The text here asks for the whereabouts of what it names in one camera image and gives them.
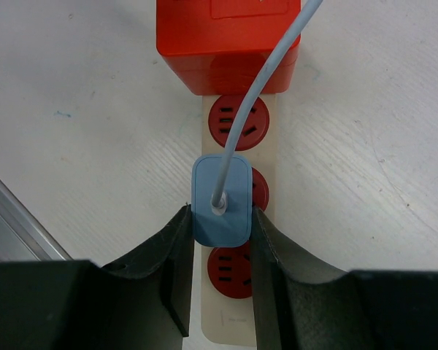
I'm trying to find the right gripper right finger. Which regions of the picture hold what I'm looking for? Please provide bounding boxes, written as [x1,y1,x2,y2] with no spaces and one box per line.
[250,209,438,349]

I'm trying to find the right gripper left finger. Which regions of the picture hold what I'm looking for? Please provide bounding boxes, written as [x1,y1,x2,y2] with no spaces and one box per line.
[0,206,194,349]

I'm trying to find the beige red power strip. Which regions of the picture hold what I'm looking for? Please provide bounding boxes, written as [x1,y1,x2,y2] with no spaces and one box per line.
[191,94,278,346]

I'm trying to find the light blue charger plug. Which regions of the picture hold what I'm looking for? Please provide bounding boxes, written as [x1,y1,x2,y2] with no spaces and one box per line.
[191,154,253,248]

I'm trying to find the red cube adapter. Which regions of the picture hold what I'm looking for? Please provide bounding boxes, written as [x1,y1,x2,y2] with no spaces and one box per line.
[155,0,301,96]

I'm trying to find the aluminium rail frame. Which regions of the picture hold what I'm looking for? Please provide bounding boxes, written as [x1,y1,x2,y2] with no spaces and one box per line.
[0,180,71,262]

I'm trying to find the thin light blue charger cable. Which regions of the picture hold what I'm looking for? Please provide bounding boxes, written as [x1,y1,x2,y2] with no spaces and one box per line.
[210,0,324,214]

